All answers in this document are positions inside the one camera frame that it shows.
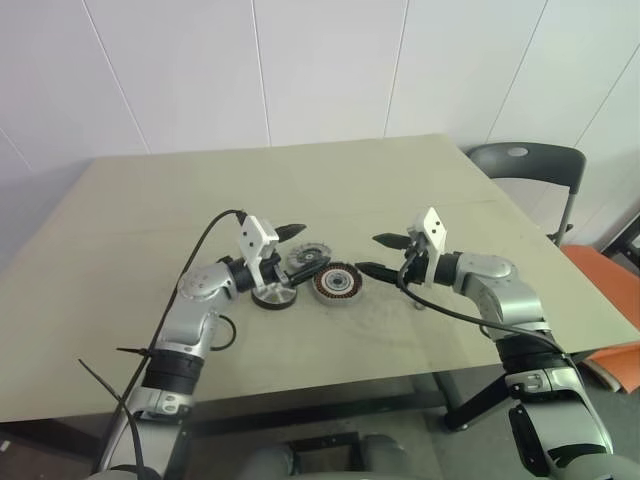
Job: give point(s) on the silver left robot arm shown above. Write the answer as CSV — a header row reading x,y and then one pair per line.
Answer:
x,y
200,285

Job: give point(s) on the black zip tie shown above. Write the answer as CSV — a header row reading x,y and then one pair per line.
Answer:
x,y
100,379
131,351

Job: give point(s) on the orange and white object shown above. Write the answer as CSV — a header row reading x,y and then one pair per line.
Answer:
x,y
620,367

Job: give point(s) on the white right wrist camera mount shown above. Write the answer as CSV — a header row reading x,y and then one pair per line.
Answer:
x,y
434,230

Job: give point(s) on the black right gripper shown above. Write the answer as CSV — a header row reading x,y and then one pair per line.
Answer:
x,y
420,272

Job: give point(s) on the black rectangular frame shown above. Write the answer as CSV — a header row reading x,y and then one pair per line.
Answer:
x,y
325,440

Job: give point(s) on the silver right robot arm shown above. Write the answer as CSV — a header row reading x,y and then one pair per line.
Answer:
x,y
500,295

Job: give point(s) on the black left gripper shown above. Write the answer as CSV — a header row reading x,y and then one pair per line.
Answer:
x,y
272,267

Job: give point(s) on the grey rounded shape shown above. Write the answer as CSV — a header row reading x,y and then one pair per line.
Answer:
x,y
387,457
270,462

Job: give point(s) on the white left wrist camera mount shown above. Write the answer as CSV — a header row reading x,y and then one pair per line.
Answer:
x,y
252,240

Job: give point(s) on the dark furniture piece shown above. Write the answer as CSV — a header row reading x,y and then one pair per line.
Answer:
x,y
627,235

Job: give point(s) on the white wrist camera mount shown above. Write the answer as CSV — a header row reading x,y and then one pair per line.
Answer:
x,y
252,240
434,230

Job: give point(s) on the black plastic chair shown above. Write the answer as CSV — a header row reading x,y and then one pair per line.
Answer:
x,y
540,165

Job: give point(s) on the silver black-rimmed motor cap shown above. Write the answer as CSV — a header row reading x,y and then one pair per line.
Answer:
x,y
272,297

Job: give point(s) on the black table frame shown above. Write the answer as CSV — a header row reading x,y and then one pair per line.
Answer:
x,y
470,407

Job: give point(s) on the small white floor scrap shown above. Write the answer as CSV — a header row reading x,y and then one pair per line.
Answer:
x,y
5,444

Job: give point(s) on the copper-wound motor stator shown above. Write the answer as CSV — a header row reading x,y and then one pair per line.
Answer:
x,y
327,289

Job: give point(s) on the orange seat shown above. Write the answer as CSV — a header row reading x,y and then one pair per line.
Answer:
x,y
600,270

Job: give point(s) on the grey round gear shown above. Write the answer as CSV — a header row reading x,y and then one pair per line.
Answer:
x,y
307,254

